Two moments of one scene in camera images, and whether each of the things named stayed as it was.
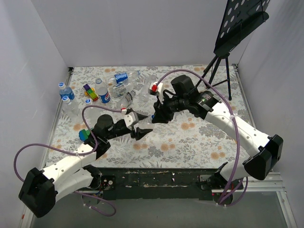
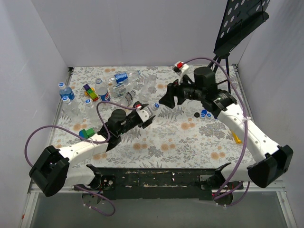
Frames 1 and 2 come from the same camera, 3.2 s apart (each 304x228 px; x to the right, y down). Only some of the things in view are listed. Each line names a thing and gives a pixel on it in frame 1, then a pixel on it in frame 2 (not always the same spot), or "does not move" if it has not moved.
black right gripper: (159, 110) -> (174, 92)
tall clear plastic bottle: (145, 93) does not move
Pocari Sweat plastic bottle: (67, 91) does not move
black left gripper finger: (140, 133) -> (147, 122)
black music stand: (241, 18) does not move
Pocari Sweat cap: (61, 85) does not move
